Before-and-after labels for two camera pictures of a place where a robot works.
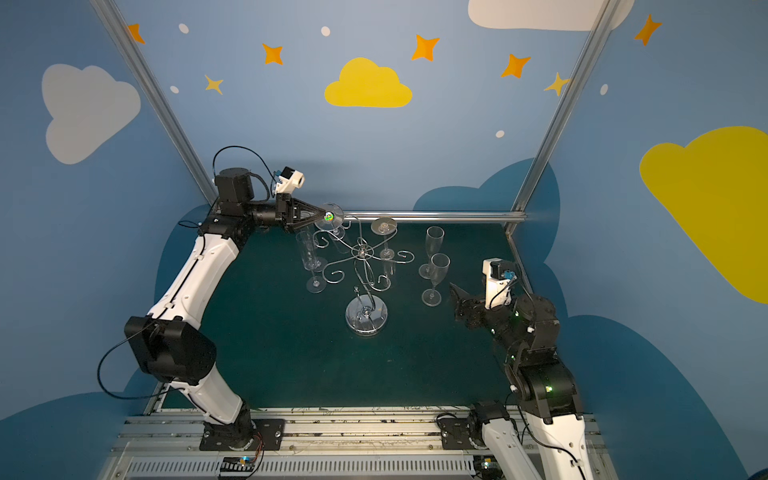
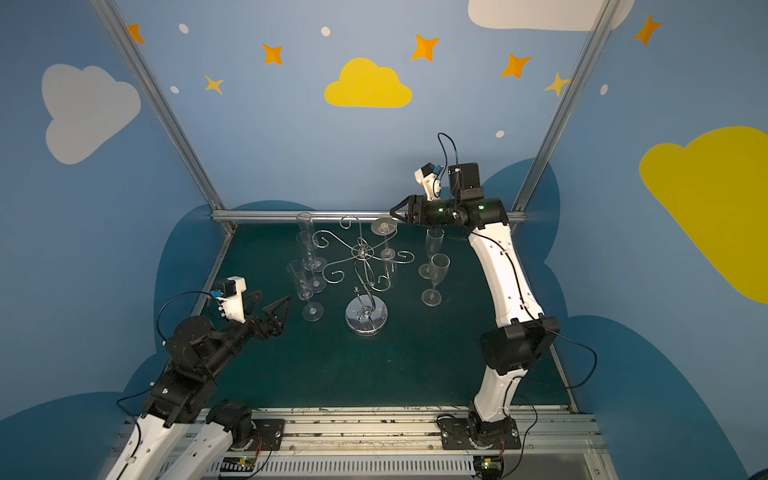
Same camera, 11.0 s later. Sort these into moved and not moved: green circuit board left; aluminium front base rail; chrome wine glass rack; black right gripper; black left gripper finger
Moved: black left gripper finger; black right gripper
Not moved: aluminium front base rail; chrome wine glass rack; green circuit board left
